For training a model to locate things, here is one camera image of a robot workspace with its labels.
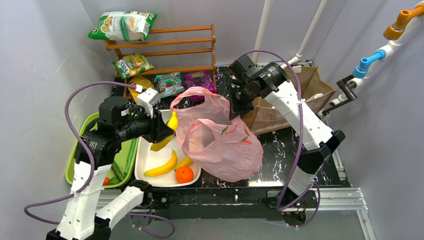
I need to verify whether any orange pipe valve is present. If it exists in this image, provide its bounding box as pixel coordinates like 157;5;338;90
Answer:
383;10;415;41

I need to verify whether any purple cable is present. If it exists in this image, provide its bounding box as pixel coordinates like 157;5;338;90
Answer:
236;49;322;229
23;81;176;239

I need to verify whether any blue pipe valve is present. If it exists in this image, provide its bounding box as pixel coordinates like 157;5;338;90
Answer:
352;50;386;79

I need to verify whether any orange fruit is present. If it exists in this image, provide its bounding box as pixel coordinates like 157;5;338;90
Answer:
175;166;194;184

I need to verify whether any green yellow snack bag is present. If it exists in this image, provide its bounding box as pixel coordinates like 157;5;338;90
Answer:
112;52;154;79

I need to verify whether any white PVC pipe frame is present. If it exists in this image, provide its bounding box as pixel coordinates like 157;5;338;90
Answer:
251;0;424;117

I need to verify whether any wooden shelf rack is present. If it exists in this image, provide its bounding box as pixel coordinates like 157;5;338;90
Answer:
104;23;218;101

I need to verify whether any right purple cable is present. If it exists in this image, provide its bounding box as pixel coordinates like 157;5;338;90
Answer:
236;49;322;229

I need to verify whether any green white chips bag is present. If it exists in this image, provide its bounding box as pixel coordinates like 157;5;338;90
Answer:
87;11;157;42

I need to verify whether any brown burlap tote bag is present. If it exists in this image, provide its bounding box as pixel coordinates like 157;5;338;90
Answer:
245;66;337;136

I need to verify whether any white rectangular tray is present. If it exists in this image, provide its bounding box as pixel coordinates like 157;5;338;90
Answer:
134;109;202;188

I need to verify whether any teal candy packet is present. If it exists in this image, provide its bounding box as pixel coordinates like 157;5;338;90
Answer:
155;72;185;99

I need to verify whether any green plastic bin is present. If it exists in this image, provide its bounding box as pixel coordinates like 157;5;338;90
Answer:
65;112;140;190

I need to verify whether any small red tomato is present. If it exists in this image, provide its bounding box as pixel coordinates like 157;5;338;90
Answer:
102;177;110;186

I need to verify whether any pink plastic grocery bag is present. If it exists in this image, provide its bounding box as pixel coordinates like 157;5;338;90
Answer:
170;86;264;182

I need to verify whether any black pipe clamp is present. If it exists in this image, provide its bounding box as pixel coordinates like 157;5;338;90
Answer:
322;74;358;116

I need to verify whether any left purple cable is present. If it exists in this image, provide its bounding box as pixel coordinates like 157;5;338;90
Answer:
23;81;176;239

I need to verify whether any purple grape candy packet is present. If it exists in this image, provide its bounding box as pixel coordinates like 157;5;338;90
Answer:
183;70;217;93

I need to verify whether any long green cucumber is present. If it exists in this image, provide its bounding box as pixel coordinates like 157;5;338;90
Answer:
123;139;137;176

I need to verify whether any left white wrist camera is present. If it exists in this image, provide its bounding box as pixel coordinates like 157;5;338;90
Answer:
135;84;160;118

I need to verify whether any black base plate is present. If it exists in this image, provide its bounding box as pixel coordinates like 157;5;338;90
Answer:
120;185;320;222

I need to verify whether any yellow banana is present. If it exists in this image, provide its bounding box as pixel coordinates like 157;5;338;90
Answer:
150;111;179;152
174;157;193;171
144;150;178;177

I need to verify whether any yellow Lays chips bag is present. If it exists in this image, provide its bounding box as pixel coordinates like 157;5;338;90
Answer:
127;75;155;104

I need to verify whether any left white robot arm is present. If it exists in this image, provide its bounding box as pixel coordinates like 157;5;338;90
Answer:
46;96;173;240

